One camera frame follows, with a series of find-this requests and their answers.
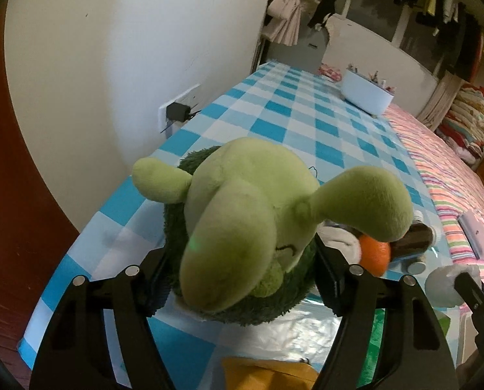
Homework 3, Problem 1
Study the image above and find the stack of folded quilts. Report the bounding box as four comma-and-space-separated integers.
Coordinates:
435, 83, 484, 167

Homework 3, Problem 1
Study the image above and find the orange fruit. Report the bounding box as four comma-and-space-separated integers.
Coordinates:
358, 234, 391, 277

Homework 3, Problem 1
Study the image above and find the beige tied curtain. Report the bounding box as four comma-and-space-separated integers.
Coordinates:
261, 0, 301, 47

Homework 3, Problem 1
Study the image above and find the pink striped bed sheet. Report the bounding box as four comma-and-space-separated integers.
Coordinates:
385, 104, 484, 282

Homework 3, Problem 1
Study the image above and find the hanging clothes row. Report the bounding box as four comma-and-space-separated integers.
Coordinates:
389, 0, 484, 82

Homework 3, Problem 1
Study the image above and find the green plush toy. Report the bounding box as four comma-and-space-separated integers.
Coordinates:
132, 137, 413, 315

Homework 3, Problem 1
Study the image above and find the dark brown glass bottle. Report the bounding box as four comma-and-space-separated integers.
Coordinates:
390, 222, 434, 262

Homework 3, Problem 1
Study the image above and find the yellow paper bag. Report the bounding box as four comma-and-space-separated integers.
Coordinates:
222, 357, 319, 390

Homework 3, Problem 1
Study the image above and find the green plastic snack bag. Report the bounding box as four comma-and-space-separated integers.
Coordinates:
355, 305, 453, 388

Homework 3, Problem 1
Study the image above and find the white round basin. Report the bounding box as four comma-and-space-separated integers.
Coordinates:
341, 69, 394, 116

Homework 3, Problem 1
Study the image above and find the black wall charger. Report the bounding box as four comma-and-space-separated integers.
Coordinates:
161, 101, 200, 133

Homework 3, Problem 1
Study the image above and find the blue checkered tablecloth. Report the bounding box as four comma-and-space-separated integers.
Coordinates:
19, 62, 441, 389

